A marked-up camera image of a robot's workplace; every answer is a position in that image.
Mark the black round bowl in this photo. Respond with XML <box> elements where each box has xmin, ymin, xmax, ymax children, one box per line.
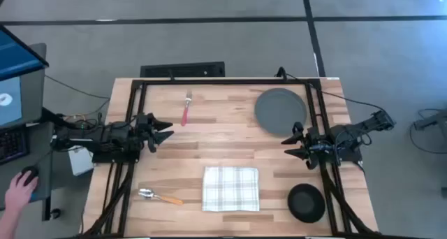
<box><xmin>287</xmin><ymin>183</ymin><xmax>326</xmax><ymax>224</ymax></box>

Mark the blue-screen computer monitor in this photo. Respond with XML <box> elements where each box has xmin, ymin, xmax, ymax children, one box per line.
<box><xmin>0</xmin><ymin>24</ymin><xmax>50</xmax><ymax>82</ymax></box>

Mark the orange-handled metal spoon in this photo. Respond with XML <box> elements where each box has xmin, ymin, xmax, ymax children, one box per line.
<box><xmin>138</xmin><ymin>188</ymin><xmax>184</xmax><ymax>206</ymax></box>

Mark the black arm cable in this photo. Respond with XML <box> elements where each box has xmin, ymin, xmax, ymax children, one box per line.
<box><xmin>275</xmin><ymin>66</ymin><xmax>388</xmax><ymax>116</ymax></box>

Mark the black floor stand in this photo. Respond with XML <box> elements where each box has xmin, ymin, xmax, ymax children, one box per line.
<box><xmin>413</xmin><ymin>109</ymin><xmax>447</xmax><ymax>131</ymax></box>

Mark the red-handled metal fork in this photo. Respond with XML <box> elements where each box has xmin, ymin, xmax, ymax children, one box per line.
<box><xmin>180</xmin><ymin>89</ymin><xmax>193</xmax><ymax>127</ymax></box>

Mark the black computer mouse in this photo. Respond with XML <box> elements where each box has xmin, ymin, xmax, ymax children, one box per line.
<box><xmin>21</xmin><ymin>166</ymin><xmax>40</xmax><ymax>186</ymax></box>

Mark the dark grey side desk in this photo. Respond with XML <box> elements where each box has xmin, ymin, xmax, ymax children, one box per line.
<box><xmin>0</xmin><ymin>119</ymin><xmax>63</xmax><ymax>222</ymax></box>

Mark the black metal table frame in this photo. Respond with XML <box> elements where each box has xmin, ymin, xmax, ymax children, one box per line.
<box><xmin>82</xmin><ymin>77</ymin><xmax>381</xmax><ymax>239</ymax></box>

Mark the grey round plate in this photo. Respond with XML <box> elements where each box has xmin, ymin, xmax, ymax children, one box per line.
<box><xmin>254</xmin><ymin>87</ymin><xmax>308</xmax><ymax>137</ymax></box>

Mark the black perforated box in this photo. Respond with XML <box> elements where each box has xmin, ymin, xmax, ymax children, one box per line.
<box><xmin>140</xmin><ymin>61</ymin><xmax>226</xmax><ymax>78</ymax></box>

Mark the white box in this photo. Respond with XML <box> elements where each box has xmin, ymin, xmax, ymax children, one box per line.
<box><xmin>68</xmin><ymin>146</ymin><xmax>95</xmax><ymax>177</ymax></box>

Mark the person's forearm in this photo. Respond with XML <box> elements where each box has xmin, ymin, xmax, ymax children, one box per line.
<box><xmin>0</xmin><ymin>210</ymin><xmax>22</xmax><ymax>239</ymax></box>

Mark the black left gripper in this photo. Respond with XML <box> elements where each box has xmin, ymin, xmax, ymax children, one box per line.
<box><xmin>134</xmin><ymin>112</ymin><xmax>175</xmax><ymax>154</ymax></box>

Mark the thin black floor cable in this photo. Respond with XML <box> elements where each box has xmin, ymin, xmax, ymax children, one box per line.
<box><xmin>44</xmin><ymin>73</ymin><xmax>111</xmax><ymax>101</ymax></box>

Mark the white plaid cloth napkin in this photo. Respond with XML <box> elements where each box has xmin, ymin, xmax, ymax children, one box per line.
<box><xmin>202</xmin><ymin>166</ymin><xmax>261</xmax><ymax>212</ymax></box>

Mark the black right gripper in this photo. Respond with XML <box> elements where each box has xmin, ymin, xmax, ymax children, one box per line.
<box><xmin>281</xmin><ymin>122</ymin><xmax>331</xmax><ymax>171</ymax></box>

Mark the black looped floor cable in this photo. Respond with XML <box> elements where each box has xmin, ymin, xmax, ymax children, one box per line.
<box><xmin>409</xmin><ymin>108</ymin><xmax>447</xmax><ymax>154</ymax></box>

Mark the person's hand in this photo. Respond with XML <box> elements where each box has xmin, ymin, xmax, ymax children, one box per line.
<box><xmin>3</xmin><ymin>171</ymin><xmax>38</xmax><ymax>215</ymax></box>

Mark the grey laptop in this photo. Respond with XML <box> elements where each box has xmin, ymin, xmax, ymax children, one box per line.
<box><xmin>0</xmin><ymin>43</ymin><xmax>47</xmax><ymax>165</ymax></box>

